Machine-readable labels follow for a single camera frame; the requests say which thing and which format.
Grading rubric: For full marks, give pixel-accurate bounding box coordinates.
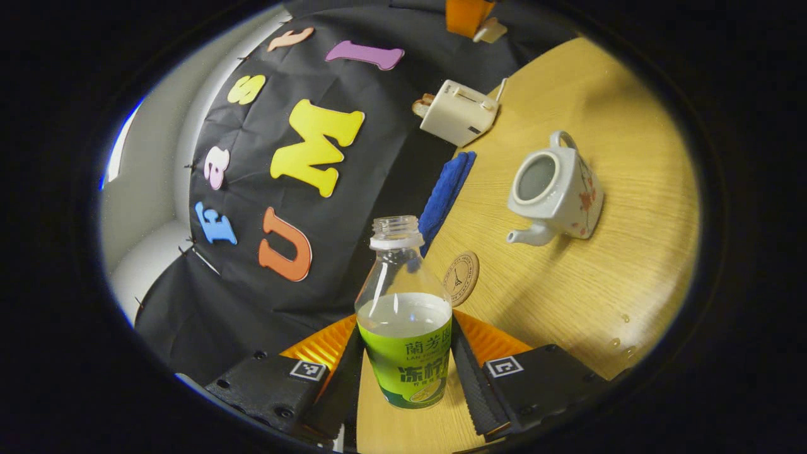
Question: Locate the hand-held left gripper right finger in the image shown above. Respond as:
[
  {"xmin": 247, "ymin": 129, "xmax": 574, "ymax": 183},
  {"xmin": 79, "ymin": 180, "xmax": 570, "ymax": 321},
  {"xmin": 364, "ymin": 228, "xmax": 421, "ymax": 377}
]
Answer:
[{"xmin": 451, "ymin": 309, "xmax": 612, "ymax": 442}]

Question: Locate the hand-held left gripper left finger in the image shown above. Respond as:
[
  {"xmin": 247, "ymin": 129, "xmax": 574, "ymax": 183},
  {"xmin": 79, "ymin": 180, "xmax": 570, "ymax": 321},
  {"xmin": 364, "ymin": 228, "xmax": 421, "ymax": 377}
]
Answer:
[{"xmin": 205, "ymin": 313, "xmax": 366, "ymax": 442}]

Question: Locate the clear green label water bottle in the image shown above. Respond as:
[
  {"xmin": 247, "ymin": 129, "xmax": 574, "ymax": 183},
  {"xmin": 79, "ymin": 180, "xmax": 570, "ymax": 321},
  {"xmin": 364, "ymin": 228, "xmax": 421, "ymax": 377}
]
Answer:
[{"xmin": 354, "ymin": 215, "xmax": 453, "ymax": 410}]

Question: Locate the round brown coaster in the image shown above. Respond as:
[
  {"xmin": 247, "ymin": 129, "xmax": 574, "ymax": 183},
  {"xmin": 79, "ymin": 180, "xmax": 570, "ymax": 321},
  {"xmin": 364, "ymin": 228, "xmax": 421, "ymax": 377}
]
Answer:
[{"xmin": 443, "ymin": 251, "xmax": 480, "ymax": 308}]

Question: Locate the white ceramic teacup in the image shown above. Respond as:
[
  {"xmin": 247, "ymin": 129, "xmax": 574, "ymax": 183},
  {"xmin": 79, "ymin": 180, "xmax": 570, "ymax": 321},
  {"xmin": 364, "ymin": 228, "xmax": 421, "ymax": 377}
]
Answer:
[{"xmin": 506, "ymin": 131, "xmax": 605, "ymax": 247}]

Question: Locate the white toaster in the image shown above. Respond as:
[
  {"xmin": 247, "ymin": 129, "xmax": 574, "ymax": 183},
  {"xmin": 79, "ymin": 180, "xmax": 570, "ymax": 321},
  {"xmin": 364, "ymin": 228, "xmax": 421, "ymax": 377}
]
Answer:
[{"xmin": 419, "ymin": 79, "xmax": 502, "ymax": 148}]

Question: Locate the blue folded towel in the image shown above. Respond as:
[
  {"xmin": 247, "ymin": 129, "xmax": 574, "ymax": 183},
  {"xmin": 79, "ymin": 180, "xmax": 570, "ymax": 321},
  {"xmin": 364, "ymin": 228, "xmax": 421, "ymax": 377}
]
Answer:
[{"xmin": 417, "ymin": 151, "xmax": 477, "ymax": 256}]

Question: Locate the black backdrop cloth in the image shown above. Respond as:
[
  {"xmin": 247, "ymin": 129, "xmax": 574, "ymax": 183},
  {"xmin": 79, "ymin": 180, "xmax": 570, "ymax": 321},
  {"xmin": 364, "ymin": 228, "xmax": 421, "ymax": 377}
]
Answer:
[{"xmin": 136, "ymin": 0, "xmax": 568, "ymax": 385}]

